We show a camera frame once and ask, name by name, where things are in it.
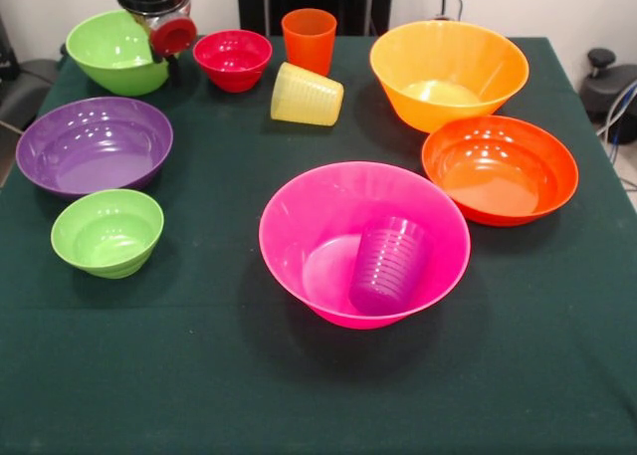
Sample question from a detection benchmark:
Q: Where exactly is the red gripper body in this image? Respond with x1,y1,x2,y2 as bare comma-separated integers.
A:
148,16,197,57

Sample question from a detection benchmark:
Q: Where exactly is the large green bowl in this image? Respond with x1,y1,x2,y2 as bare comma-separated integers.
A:
65,8,173,97

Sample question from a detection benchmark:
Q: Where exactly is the yellow cup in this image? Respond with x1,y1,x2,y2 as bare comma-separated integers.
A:
270,61,345,127

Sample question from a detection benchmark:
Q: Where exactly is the pink bowl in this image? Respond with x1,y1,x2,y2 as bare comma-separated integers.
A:
258,160,472,331

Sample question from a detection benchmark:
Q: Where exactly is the purple cup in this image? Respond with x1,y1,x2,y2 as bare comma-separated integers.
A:
347,215,435,317

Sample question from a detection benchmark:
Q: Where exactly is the yellow bowl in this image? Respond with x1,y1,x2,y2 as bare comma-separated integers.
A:
368,20,531,134

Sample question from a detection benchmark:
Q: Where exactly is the red bowl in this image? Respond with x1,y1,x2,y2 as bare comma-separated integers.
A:
192,29,274,94

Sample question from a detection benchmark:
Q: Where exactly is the purple bowl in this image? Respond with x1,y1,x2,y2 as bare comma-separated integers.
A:
15,96,174,200

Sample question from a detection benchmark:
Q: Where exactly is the dark grey chair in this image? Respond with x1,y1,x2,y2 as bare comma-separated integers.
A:
0,11,66,132

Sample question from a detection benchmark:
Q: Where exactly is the orange cup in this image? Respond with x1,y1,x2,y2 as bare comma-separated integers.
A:
281,8,338,78

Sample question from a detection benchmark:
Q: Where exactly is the small green bowl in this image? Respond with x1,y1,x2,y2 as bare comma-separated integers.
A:
50,188,165,280

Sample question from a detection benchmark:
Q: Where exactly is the dark green tablecloth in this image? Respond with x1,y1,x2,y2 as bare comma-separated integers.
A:
0,35,637,455

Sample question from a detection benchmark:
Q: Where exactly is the orange bowl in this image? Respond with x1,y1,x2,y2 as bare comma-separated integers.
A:
421,114,580,227

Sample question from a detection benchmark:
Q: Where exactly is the black round equipment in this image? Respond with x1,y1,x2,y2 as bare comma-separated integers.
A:
579,48,637,123

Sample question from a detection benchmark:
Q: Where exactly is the grey blue cable bundle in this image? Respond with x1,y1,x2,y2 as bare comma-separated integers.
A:
596,79,637,147

